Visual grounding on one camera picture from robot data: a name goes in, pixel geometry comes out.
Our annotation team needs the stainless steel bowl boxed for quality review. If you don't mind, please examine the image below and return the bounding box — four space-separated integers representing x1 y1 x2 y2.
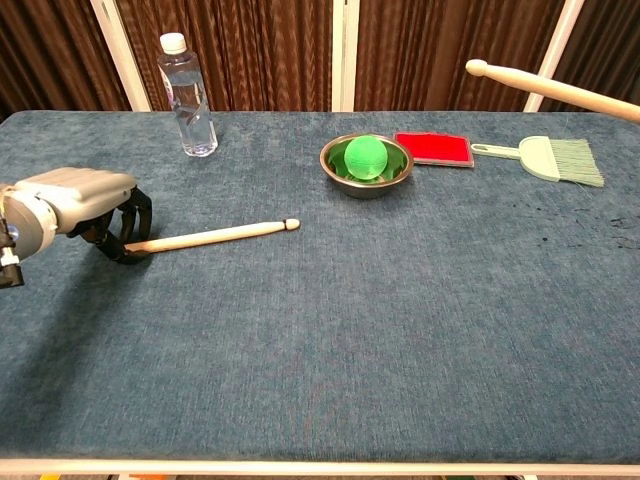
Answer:
319 133 415 200

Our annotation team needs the plain pale wooden drumstick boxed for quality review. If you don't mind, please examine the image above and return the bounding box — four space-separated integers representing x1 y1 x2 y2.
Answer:
465 58 640 124

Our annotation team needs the green ball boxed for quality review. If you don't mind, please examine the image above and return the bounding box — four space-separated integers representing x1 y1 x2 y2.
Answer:
343 135 390 181

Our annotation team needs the brown pleated curtain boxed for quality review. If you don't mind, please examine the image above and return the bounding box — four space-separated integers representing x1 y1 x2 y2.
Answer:
0 0 640 123

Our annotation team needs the pale green hand brush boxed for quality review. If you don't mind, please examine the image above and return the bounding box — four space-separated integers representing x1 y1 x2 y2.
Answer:
470 136 606 189

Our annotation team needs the red lint brush pad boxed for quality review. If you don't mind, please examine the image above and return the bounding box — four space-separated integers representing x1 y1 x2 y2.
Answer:
393 131 475 170

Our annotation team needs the white table frame rail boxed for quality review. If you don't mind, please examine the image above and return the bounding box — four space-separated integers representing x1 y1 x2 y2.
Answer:
0 457 640 480

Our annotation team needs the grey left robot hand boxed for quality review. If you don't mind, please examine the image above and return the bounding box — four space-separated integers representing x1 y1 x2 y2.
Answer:
13 166 154 265

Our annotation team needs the clear plastic water bottle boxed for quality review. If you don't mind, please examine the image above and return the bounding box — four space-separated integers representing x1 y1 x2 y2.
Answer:
156 32 219 158

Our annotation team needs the white partition frame post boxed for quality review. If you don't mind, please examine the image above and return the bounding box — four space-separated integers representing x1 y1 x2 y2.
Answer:
522 0 585 114
331 0 360 113
89 0 153 113

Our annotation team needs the blue fabric table cover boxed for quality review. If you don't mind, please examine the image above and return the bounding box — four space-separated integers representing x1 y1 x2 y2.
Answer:
0 109 640 463

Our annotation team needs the drumstick with black tip ring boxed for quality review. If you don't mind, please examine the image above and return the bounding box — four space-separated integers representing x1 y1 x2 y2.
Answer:
123 218 301 254

